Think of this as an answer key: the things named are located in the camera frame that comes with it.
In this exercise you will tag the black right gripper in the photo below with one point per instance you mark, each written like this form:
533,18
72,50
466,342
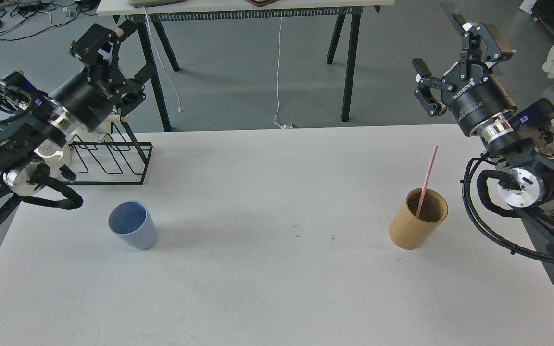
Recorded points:
471,93

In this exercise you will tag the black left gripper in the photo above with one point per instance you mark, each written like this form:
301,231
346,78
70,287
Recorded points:
92,94

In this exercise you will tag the pink chopstick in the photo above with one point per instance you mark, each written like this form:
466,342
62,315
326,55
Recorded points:
426,181

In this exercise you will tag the blue cup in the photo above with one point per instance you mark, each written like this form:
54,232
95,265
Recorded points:
133,224

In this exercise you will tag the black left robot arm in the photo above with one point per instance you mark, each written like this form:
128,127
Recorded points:
30,117

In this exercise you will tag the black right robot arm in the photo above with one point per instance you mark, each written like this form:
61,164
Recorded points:
514,177

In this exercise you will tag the background table black legs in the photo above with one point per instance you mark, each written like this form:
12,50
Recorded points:
151,14

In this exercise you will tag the bamboo cylinder holder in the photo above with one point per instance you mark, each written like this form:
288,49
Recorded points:
409,229

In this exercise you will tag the wooden rack handle rod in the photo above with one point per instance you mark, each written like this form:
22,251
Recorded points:
120,118

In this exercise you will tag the black wire dish rack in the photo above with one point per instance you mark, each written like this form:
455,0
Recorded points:
111,155

